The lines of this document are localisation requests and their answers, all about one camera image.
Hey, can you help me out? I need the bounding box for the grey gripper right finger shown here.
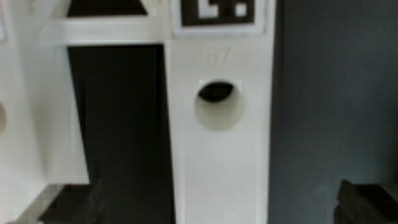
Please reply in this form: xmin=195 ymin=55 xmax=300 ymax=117
xmin=334 ymin=180 xmax=398 ymax=224

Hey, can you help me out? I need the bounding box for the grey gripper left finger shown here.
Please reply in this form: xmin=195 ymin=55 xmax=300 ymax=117
xmin=14 ymin=184 xmax=105 ymax=224

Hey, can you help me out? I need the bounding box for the white chair back part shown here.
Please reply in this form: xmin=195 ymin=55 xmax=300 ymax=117
xmin=0 ymin=0 xmax=277 ymax=224

